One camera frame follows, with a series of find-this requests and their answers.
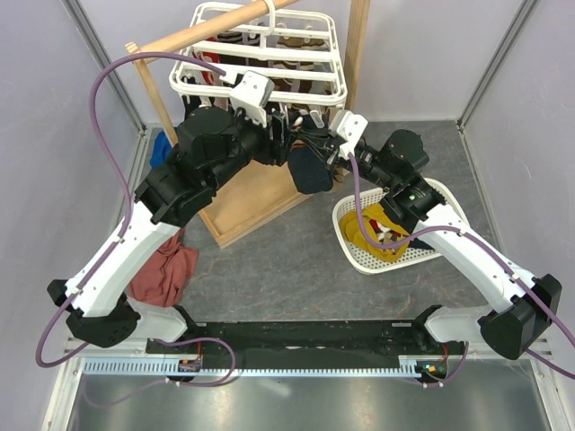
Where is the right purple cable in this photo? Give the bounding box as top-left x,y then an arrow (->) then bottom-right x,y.
349,152 -> 575,382

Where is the wooden hanger stand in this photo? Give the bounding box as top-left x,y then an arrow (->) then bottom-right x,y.
126,1 -> 370,248

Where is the navy patterned sock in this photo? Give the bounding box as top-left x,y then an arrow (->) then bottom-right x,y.
287,145 -> 333,195

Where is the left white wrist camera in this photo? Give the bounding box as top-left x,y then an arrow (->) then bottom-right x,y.
220,70 -> 274,128

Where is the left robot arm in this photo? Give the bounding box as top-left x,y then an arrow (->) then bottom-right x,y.
48,107 -> 288,353

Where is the white plastic laundry basket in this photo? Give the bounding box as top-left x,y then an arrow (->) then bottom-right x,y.
332,177 -> 468,275

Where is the blue cloth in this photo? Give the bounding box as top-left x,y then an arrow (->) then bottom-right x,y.
149,131 -> 173,170

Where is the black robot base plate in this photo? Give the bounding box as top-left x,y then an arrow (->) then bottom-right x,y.
146,320 -> 464,370

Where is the red white hanging sock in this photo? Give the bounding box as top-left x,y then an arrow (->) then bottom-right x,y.
194,51 -> 219,86

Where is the purple cable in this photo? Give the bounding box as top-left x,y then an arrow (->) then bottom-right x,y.
349,152 -> 575,382
34,51 -> 228,369

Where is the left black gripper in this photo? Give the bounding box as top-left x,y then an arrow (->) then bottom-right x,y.
208,94 -> 299,192

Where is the brown striped hanging sock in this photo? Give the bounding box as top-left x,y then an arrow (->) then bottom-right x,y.
210,29 -> 329,93

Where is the black hanging sock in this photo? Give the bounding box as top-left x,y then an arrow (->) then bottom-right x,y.
181,94 -> 201,119

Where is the red-brown cloth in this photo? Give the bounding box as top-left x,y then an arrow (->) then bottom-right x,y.
127,228 -> 199,308

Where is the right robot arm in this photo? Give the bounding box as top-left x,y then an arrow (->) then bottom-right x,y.
296,129 -> 562,359

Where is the white plastic clip hanger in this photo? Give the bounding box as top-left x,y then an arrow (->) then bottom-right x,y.
168,2 -> 348,116

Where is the grey slotted cable duct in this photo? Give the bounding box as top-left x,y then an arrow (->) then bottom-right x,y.
84,357 -> 421,378

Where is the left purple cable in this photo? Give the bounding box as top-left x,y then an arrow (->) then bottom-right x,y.
34,51 -> 228,369

